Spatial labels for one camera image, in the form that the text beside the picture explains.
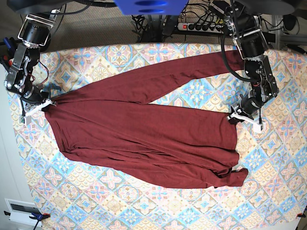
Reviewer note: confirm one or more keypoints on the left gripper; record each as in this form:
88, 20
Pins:
248, 106

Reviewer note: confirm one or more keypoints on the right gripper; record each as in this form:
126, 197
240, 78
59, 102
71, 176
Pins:
36, 95

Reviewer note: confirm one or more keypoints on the dark red t-shirt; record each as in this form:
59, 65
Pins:
114, 123

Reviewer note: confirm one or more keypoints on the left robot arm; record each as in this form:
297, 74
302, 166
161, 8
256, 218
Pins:
245, 30

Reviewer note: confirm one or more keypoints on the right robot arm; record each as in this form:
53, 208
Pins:
34, 34

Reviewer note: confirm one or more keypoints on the red black clamp left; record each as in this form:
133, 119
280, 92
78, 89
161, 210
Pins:
7, 62

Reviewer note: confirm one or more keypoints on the blue clamp upper left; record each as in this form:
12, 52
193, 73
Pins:
11, 45

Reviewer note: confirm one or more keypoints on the patterned tablecloth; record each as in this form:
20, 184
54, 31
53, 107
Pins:
83, 197

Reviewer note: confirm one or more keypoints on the white power strip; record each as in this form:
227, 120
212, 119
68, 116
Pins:
192, 27

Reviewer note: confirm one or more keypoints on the orange clamp bottom right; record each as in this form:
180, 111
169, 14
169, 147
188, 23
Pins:
301, 215

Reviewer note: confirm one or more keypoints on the blue orange clamp bottom left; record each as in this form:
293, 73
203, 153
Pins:
27, 218

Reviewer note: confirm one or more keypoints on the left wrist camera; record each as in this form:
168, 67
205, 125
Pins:
257, 128

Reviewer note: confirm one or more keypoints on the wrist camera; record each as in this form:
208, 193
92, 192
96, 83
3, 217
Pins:
257, 128
26, 120

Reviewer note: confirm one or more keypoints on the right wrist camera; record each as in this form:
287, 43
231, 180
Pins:
26, 120

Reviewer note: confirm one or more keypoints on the metal table frame leg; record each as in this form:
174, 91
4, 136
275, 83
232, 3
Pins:
297, 37

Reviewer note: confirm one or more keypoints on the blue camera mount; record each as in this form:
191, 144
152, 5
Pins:
151, 7

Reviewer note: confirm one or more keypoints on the white wall outlet box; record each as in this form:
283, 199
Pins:
21, 206

